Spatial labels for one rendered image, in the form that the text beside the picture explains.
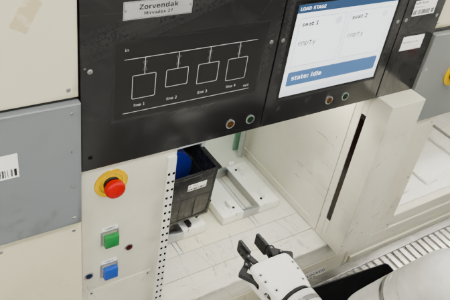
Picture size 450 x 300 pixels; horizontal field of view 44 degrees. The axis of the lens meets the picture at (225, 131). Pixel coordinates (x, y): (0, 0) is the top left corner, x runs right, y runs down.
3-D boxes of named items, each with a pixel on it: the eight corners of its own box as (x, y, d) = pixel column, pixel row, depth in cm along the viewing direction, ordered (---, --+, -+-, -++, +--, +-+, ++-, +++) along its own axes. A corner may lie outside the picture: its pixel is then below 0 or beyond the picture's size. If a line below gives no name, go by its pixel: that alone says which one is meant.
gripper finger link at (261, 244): (270, 264, 120) (253, 243, 125) (282, 260, 122) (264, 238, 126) (273, 254, 118) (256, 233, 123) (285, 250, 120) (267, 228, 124)
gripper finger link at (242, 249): (243, 275, 117) (226, 253, 121) (256, 270, 118) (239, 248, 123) (246, 265, 115) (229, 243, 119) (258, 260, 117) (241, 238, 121)
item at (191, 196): (136, 247, 154) (148, 161, 135) (104, 198, 166) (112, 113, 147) (209, 220, 167) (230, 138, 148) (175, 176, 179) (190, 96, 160)
